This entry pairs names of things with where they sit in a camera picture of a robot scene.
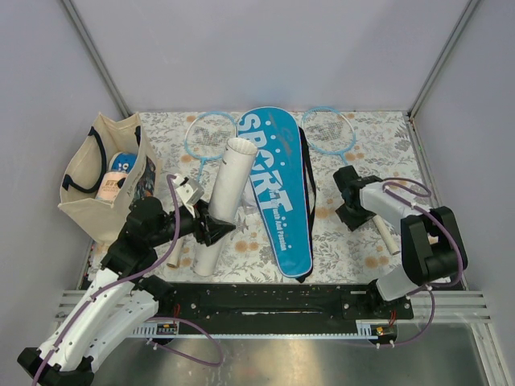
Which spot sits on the blue badminton racket cover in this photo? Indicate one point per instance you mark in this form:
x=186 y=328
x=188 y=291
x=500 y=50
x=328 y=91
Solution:
x=284 y=186

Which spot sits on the cream canvas tote bag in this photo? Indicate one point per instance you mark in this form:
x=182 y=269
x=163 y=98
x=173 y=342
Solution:
x=103 y=221

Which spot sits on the blue racket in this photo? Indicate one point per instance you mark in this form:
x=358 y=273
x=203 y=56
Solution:
x=205 y=140
x=332 y=136

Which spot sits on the blue can in bag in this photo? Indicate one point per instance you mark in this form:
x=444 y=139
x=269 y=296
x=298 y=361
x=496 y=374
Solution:
x=122 y=162

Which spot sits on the white shuttlecock tube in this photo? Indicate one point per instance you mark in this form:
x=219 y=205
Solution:
x=231 y=179

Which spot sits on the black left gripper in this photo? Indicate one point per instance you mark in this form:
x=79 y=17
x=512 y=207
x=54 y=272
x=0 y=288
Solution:
x=212 y=229

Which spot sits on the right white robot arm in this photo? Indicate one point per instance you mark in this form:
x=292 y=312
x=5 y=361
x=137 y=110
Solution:
x=431 y=244

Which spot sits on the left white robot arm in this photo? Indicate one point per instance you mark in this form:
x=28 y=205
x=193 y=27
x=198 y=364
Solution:
x=123 y=294

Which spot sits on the white slotted cable duct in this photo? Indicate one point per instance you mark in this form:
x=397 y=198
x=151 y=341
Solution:
x=253 y=328

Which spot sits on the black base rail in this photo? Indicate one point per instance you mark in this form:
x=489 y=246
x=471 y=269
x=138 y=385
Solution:
x=196 y=302

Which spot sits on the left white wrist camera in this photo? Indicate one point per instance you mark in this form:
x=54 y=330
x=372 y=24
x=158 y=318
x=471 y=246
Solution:
x=189 y=190

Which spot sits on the clear plastic grip box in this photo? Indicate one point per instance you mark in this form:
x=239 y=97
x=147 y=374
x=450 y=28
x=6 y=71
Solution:
x=248 y=202

